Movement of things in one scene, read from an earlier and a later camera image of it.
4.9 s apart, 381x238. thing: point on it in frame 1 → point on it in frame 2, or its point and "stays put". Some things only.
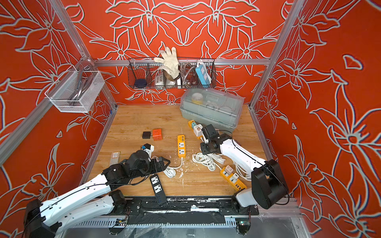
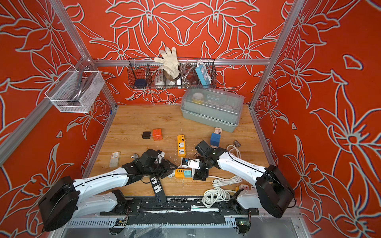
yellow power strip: x=190 y=125 → x=179 y=173
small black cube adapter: x=146 y=135 stays put
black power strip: x=158 y=189 stays put
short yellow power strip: x=181 y=146 stays put
